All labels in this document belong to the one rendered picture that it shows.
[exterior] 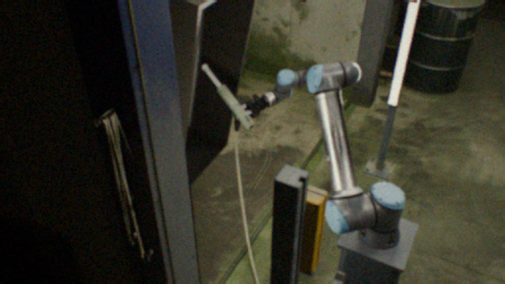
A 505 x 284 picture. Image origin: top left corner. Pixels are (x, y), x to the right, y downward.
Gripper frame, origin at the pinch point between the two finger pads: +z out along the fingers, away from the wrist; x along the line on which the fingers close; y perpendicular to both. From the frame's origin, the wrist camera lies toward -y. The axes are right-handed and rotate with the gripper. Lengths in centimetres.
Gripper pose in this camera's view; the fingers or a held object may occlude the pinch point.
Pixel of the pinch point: (237, 114)
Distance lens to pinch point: 254.5
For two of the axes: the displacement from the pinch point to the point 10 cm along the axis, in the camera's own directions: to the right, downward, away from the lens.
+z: -8.1, 4.6, -3.7
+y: -1.1, 5.0, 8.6
